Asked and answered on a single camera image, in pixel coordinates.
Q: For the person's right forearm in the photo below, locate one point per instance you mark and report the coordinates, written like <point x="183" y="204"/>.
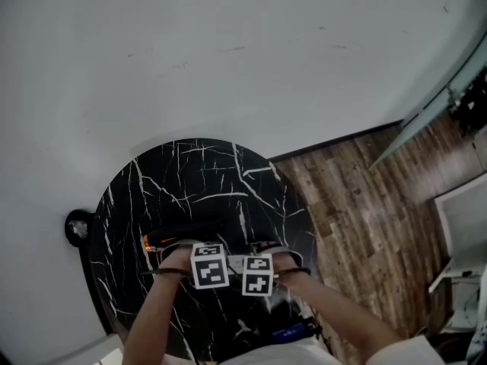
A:
<point x="335" y="314"/>

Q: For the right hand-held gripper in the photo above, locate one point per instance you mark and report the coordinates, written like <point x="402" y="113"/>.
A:
<point x="258" y="276"/>

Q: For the person's right hand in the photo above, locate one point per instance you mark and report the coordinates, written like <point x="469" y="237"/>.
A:
<point x="284" y="262"/>

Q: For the black round object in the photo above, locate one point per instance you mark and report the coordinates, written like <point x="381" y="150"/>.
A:
<point x="78" y="227"/>

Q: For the person's left hand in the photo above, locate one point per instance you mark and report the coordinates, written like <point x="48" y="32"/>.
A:
<point x="176" y="259"/>

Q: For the black equipment cluster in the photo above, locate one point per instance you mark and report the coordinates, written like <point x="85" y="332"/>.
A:
<point x="472" y="103"/>

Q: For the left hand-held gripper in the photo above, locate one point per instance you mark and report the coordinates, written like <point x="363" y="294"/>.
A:
<point x="210" y="268"/>

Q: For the white board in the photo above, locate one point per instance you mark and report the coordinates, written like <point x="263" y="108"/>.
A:
<point x="91" y="350"/>

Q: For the person's white clothing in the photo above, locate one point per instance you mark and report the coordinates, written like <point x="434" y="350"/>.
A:
<point x="289" y="354"/>

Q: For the white cabinet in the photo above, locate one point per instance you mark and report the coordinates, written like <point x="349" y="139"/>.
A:
<point x="462" y="238"/>

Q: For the person's left forearm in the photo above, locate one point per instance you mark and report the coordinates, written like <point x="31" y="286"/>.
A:
<point x="152" y="318"/>

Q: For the blue and black device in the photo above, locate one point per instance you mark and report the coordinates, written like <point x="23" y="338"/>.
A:
<point x="290" y="331"/>

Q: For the glass partition panel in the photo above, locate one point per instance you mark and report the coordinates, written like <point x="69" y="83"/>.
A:
<point x="430" y="116"/>

